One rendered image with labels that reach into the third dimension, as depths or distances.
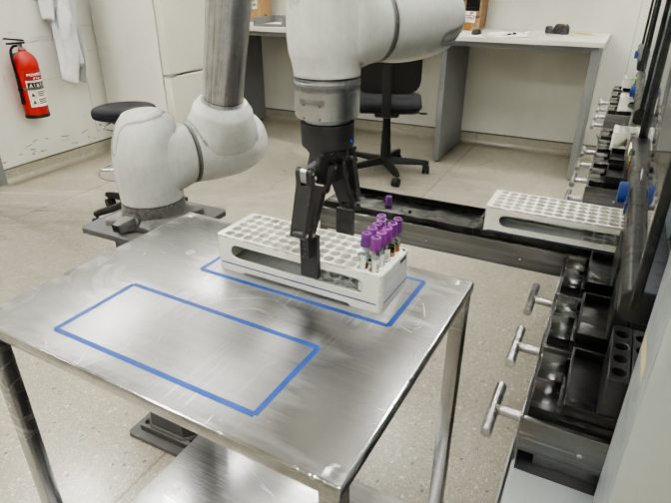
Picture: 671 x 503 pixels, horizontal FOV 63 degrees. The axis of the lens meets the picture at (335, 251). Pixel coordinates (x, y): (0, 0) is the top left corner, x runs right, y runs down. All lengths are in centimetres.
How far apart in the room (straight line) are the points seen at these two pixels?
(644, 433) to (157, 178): 112
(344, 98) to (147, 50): 364
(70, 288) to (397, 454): 110
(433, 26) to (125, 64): 383
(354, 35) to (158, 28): 355
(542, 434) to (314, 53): 52
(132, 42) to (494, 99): 279
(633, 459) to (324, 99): 51
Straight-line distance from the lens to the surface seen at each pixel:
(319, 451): 59
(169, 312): 83
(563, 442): 69
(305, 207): 74
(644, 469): 53
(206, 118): 138
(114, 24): 451
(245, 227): 92
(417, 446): 174
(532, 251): 108
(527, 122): 469
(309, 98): 73
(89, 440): 189
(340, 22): 71
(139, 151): 134
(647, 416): 50
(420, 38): 80
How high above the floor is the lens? 125
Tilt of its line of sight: 27 degrees down
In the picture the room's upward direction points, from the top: straight up
